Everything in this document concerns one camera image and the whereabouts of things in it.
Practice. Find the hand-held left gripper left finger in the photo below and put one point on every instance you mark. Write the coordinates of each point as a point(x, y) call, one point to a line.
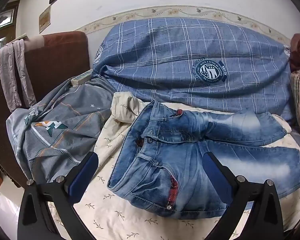
point(83, 174)

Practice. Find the grey hanging cloth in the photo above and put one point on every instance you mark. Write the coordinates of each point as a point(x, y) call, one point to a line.
point(15, 75)

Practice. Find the cream leaf-print bed sheet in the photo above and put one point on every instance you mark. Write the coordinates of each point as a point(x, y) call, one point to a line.
point(110, 205)

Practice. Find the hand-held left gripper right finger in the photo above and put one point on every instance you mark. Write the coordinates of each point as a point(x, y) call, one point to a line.
point(214, 177)

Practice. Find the blue denim pants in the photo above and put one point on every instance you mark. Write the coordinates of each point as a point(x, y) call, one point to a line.
point(190, 165)

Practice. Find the blue plaid quilt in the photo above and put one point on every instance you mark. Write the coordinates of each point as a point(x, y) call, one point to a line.
point(190, 57)

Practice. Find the brown bed headboard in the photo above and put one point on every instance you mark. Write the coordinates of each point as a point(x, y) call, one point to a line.
point(57, 55)

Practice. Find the white power strip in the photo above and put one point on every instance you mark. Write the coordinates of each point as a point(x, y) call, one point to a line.
point(81, 78)

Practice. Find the small wall picture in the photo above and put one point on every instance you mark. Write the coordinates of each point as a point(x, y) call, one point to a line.
point(44, 18)

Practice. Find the wooden framed window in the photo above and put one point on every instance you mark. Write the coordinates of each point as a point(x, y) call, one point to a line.
point(2, 22)

